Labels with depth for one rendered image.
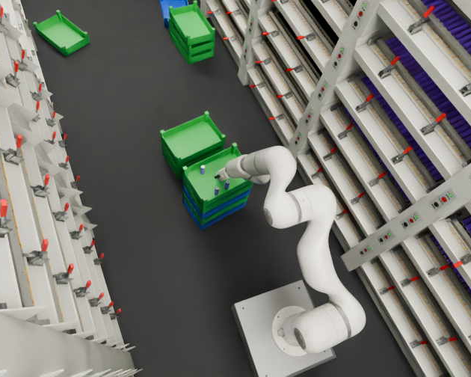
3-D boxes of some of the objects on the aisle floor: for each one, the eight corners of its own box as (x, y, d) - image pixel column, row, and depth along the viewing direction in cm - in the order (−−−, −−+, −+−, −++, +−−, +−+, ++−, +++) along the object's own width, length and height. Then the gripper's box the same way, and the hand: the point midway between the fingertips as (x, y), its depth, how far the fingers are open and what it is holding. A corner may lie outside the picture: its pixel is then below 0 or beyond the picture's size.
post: (290, 168, 225) (558, -334, 64) (283, 155, 229) (522, -350, 68) (317, 158, 231) (625, -323, 70) (309, 146, 234) (588, -339, 73)
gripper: (245, 154, 159) (231, 160, 177) (214, 169, 154) (203, 173, 171) (253, 169, 160) (238, 173, 177) (222, 185, 155) (210, 188, 172)
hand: (222, 173), depth 172 cm, fingers closed, pressing on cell
